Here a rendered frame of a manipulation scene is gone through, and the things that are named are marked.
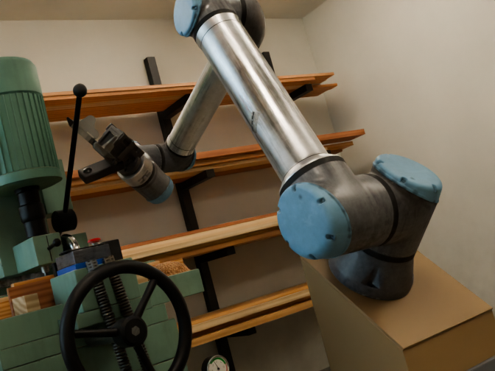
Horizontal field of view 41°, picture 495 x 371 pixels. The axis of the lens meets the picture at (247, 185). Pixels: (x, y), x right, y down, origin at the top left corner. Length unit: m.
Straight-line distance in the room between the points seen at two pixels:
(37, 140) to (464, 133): 3.43
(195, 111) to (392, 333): 0.85
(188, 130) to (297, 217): 0.74
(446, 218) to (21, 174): 3.64
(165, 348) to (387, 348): 0.53
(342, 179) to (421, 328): 0.36
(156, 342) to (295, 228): 0.51
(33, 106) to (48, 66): 2.76
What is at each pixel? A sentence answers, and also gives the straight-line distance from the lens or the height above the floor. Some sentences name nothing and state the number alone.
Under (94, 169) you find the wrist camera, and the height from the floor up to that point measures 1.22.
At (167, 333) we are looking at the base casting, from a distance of 1.63.
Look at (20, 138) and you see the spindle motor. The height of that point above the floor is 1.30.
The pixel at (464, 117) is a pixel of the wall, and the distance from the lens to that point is 4.65.
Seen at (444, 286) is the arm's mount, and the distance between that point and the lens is 1.59.
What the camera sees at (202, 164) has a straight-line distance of 4.10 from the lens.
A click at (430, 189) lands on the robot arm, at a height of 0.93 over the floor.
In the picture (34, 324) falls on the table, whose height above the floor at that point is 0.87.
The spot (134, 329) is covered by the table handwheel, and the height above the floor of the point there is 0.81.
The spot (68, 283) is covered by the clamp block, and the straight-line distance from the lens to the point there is 1.47.
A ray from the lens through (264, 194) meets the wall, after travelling 4.88.
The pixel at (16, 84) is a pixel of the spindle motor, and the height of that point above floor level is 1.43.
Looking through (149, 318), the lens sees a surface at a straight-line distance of 1.61.
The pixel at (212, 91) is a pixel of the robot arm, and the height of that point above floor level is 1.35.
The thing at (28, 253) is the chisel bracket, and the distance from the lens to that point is 1.68.
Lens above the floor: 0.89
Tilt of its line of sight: 6 degrees up
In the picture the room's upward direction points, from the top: 15 degrees counter-clockwise
